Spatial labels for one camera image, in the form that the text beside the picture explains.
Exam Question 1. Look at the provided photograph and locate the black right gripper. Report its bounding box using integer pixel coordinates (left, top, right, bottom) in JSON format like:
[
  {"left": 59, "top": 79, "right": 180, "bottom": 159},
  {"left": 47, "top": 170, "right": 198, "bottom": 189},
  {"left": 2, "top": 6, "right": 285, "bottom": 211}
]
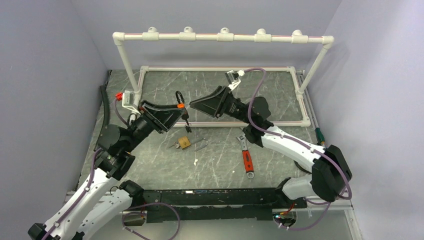
[{"left": 189, "top": 86, "right": 253, "bottom": 125}]

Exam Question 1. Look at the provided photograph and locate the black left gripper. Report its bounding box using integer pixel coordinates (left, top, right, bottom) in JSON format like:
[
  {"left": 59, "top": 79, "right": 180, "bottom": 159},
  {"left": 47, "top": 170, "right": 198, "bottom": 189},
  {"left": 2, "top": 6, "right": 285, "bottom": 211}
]
[{"left": 123, "top": 99, "right": 186, "bottom": 152}]

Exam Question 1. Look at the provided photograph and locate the small orange black padlock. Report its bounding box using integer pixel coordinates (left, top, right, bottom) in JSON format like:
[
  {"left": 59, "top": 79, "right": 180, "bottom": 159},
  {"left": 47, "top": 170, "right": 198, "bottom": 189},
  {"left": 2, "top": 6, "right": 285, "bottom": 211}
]
[{"left": 175, "top": 90, "right": 187, "bottom": 114}]

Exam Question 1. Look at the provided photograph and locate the brass padlock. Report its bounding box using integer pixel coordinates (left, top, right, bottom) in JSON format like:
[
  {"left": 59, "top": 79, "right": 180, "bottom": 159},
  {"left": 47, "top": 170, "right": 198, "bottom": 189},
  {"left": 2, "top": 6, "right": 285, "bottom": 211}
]
[{"left": 174, "top": 136, "right": 209, "bottom": 152}]

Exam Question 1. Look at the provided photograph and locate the black key bunch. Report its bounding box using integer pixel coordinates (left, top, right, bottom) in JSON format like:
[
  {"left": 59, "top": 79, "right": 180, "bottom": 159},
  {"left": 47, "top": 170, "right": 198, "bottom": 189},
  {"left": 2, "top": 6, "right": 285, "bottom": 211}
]
[{"left": 181, "top": 111, "right": 192, "bottom": 133}]

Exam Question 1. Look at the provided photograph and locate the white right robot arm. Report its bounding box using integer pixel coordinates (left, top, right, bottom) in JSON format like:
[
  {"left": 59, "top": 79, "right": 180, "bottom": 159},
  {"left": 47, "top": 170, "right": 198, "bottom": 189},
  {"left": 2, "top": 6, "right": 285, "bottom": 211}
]
[{"left": 189, "top": 86, "right": 352, "bottom": 208}]

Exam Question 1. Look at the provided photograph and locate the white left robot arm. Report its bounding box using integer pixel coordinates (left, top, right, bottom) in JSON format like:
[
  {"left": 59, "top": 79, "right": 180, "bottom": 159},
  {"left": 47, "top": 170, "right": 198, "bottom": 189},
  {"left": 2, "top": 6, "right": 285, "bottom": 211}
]
[{"left": 28, "top": 100, "right": 187, "bottom": 240}]

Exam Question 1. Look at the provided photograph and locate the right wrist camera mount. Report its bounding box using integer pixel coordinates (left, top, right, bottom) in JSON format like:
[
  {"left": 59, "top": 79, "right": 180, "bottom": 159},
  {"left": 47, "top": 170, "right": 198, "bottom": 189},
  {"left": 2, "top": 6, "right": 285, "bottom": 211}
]
[{"left": 224, "top": 70, "right": 245, "bottom": 91}]

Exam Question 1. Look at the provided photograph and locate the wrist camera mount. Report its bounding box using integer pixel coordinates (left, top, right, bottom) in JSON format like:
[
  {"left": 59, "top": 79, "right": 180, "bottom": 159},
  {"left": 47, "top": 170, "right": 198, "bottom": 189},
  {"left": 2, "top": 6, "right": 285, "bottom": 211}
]
[
  {"left": 115, "top": 90, "right": 140, "bottom": 115},
  {"left": 224, "top": 70, "right": 245, "bottom": 91}
]

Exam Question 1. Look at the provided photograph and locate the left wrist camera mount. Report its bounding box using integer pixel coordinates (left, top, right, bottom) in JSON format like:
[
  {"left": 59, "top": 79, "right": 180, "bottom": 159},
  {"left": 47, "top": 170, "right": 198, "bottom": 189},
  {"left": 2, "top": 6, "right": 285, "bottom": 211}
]
[{"left": 115, "top": 90, "right": 140, "bottom": 115}]

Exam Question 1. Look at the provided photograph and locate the black corrugated hose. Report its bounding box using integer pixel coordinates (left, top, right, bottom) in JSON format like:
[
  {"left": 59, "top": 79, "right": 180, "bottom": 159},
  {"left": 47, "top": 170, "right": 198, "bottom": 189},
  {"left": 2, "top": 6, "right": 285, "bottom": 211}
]
[{"left": 93, "top": 70, "right": 113, "bottom": 152}]

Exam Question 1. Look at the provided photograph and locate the red handled adjustable wrench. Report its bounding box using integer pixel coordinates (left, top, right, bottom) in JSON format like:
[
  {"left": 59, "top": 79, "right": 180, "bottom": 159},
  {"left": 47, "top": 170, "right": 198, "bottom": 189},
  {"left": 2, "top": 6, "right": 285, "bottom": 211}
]
[{"left": 237, "top": 135, "right": 255, "bottom": 179}]

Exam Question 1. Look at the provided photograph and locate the white PVC pipe frame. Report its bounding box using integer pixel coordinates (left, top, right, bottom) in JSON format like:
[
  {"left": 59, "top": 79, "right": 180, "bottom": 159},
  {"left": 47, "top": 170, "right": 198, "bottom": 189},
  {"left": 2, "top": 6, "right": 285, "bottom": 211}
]
[{"left": 112, "top": 26, "right": 335, "bottom": 129}]

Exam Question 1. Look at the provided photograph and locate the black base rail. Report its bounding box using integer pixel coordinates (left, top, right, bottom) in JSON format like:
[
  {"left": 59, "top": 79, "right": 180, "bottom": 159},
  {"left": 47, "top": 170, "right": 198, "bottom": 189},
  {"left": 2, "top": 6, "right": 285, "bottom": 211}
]
[{"left": 131, "top": 187, "right": 307, "bottom": 223}]

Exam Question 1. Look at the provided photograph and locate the purple cable loop left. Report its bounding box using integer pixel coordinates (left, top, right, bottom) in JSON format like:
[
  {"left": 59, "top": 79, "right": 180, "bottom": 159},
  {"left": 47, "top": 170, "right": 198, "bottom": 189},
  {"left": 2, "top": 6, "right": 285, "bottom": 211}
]
[{"left": 121, "top": 202, "right": 182, "bottom": 240}]

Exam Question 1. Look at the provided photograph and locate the green handled screwdriver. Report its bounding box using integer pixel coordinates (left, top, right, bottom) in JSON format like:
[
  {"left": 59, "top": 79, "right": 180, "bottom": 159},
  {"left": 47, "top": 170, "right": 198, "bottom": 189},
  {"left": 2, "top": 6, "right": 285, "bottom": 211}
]
[{"left": 314, "top": 127, "right": 326, "bottom": 147}]

